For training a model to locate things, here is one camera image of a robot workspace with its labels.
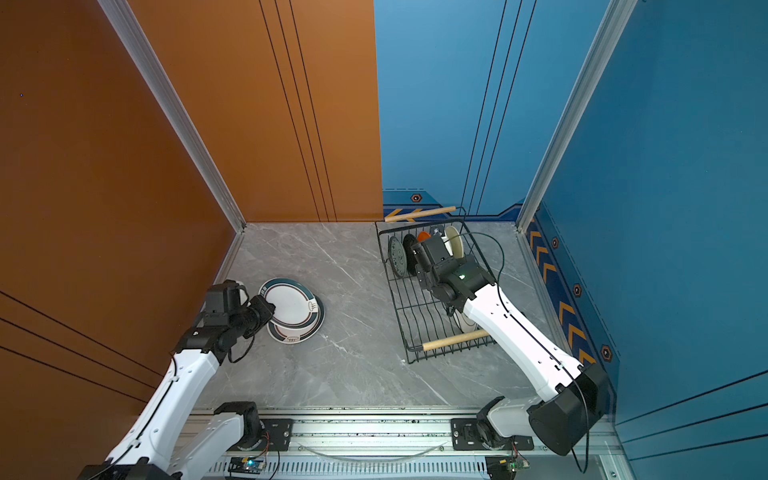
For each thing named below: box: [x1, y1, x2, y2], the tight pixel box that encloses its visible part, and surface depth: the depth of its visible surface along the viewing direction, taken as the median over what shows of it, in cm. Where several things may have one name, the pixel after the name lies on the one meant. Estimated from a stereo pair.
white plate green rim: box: [258, 278, 318, 329], surface depth 90 cm
